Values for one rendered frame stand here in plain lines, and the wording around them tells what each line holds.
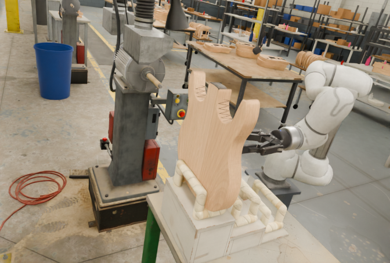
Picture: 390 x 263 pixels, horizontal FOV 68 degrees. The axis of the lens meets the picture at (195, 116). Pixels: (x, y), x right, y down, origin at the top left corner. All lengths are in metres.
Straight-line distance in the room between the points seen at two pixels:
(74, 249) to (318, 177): 1.70
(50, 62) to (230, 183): 3.80
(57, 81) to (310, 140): 3.82
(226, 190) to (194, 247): 0.25
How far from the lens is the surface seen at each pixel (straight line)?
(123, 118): 2.07
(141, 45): 1.46
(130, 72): 1.79
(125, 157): 2.24
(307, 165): 1.88
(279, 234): 1.29
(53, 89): 4.54
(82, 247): 2.36
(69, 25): 5.17
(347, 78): 1.65
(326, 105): 1.10
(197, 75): 0.97
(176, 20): 1.60
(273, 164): 1.90
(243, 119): 0.74
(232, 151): 0.81
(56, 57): 4.37
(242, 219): 1.11
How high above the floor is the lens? 1.77
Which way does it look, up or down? 24 degrees down
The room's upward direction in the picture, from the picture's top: 10 degrees clockwise
